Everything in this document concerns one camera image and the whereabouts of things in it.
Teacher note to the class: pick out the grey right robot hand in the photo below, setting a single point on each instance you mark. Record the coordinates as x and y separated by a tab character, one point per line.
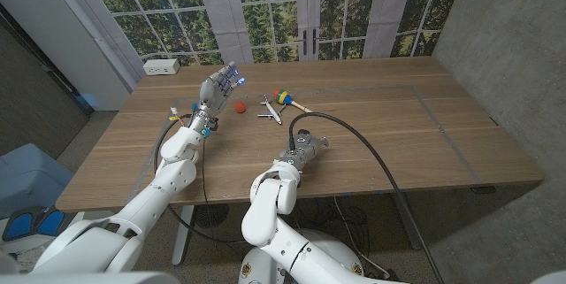
305	147

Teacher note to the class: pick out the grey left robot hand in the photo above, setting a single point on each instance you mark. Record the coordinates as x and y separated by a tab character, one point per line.
212	96

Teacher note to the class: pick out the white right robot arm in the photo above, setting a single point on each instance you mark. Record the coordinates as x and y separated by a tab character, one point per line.
269	213

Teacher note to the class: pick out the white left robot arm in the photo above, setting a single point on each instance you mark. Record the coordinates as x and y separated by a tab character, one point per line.
146	204

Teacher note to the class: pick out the colourful striped wooden maraca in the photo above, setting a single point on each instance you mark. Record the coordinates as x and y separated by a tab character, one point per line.
280	96

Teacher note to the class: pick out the red toy strawberry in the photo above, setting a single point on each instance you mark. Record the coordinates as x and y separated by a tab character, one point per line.
240	107

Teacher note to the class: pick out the white toy airplane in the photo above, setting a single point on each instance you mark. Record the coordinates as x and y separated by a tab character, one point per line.
272	111

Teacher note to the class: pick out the white power outlet box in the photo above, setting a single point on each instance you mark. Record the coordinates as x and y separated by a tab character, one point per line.
161	66

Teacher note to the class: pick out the printed window forest backdrop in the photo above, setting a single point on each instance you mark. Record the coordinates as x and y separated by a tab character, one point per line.
274	9

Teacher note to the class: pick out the white robot torso base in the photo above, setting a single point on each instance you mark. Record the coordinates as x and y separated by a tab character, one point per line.
340	248

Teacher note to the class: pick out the round black floor fan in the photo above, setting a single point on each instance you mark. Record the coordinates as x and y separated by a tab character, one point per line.
211	215

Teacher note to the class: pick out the grey table leg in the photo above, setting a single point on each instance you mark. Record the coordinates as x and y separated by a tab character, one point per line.
411	231

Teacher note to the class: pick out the white table leg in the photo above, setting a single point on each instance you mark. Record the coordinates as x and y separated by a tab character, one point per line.
181	240

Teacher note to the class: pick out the blue-grey padded seat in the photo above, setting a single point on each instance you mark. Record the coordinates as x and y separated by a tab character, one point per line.
26	178

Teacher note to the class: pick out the blue foot pedal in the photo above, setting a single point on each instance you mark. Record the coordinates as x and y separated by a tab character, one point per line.
20	226

